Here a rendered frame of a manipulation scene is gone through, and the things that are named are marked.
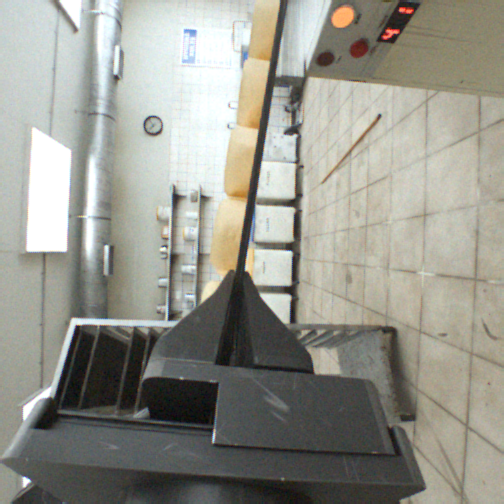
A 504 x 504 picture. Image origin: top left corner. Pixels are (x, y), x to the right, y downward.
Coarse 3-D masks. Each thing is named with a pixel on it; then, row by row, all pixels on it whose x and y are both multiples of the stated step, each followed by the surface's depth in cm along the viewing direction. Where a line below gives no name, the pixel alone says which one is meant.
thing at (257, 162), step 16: (272, 48) 16; (272, 64) 16; (272, 80) 16; (256, 144) 15; (256, 160) 15; (256, 176) 15; (256, 192) 15; (240, 240) 14; (240, 256) 14; (240, 272) 14; (240, 288) 14; (224, 352) 13
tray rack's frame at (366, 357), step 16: (368, 336) 155; (64, 352) 127; (352, 352) 174; (368, 352) 154; (384, 352) 140; (64, 368) 125; (352, 368) 173; (368, 368) 153; (384, 368) 136; (64, 384) 130; (384, 384) 136; (384, 400) 135
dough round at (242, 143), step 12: (240, 132) 17; (252, 132) 17; (228, 144) 17; (240, 144) 17; (252, 144) 17; (228, 156) 17; (240, 156) 17; (252, 156) 17; (228, 168) 17; (240, 168) 17; (228, 180) 18; (240, 180) 18; (228, 192) 19; (240, 192) 18
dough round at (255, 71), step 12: (252, 60) 18; (264, 60) 19; (252, 72) 18; (264, 72) 18; (240, 84) 18; (252, 84) 18; (264, 84) 18; (240, 96) 19; (252, 96) 18; (240, 108) 19; (252, 108) 19; (240, 120) 20; (252, 120) 20
